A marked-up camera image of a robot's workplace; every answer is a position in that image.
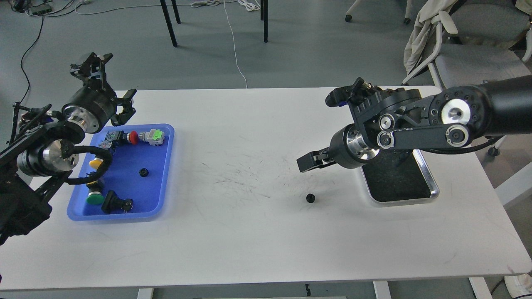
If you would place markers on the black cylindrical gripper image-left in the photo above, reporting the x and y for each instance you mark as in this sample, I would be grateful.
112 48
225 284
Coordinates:
90 108

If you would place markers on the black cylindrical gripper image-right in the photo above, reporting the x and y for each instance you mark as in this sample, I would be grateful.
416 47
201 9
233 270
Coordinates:
347 149

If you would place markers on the small black gear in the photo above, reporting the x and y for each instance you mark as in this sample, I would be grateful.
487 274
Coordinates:
143 172
310 198

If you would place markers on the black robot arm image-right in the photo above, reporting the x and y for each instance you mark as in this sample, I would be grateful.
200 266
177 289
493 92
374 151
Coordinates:
400 119

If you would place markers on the silver metal tray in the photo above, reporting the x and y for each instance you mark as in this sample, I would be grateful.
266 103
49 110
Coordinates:
400 177

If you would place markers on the blue plastic tray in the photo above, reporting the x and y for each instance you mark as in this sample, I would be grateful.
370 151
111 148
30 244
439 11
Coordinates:
122 176

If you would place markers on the black table leg left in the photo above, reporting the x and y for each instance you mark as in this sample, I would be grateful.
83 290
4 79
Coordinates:
169 24

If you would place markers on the black table leg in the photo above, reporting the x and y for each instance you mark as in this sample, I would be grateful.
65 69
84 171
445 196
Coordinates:
169 24
264 17

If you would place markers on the black table leg right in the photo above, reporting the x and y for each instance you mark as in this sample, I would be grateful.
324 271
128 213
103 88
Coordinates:
264 17

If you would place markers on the beige jacket on chair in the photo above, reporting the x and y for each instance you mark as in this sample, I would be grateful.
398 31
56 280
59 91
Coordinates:
422 26

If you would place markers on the grey office chair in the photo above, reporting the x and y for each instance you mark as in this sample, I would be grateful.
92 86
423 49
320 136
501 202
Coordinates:
477 41

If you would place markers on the red push button switch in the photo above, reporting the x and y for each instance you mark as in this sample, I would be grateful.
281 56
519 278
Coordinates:
120 137

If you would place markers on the grey green connector switch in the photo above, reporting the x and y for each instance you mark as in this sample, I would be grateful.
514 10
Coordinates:
154 137

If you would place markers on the yellow push button switch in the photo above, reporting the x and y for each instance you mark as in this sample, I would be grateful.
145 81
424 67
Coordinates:
99 164

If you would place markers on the green push button switch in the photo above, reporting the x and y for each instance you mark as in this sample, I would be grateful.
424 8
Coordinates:
95 196

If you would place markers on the black square switch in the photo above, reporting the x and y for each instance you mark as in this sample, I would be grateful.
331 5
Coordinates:
114 203

